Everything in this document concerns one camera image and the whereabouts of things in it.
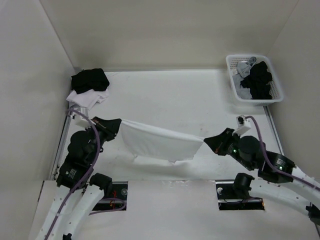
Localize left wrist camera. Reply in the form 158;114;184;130
66;105;90;128

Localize metal table rail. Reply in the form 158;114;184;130
263;106;280;142
49;113;71;180

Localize grey tank top in basket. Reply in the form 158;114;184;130
231;56;257;100

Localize black tank top in basket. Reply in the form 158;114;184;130
240;61;273;100

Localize folded black tank top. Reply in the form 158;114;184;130
71;68;110;94

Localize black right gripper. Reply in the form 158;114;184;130
203;126;254;170

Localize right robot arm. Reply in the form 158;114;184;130
204;128;320;225

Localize folded white tank top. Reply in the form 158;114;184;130
66;89;109;110

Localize right metal table rail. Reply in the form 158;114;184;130
263;106;280;142

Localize white tank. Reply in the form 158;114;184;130
66;89;109;110
117;119;204;173

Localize white plastic basket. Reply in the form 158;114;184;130
225;54;284;107

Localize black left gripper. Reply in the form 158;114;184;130
86;116;123;163

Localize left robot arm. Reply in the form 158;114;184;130
36;117;122;240

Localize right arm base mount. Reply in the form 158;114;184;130
215;180;265;211

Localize left metal table rail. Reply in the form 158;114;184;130
49;113;71;180

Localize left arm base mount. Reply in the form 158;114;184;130
93;181;128;211

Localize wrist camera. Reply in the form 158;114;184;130
66;105;90;128
232;115;251;137

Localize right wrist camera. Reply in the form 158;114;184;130
232;115;251;137

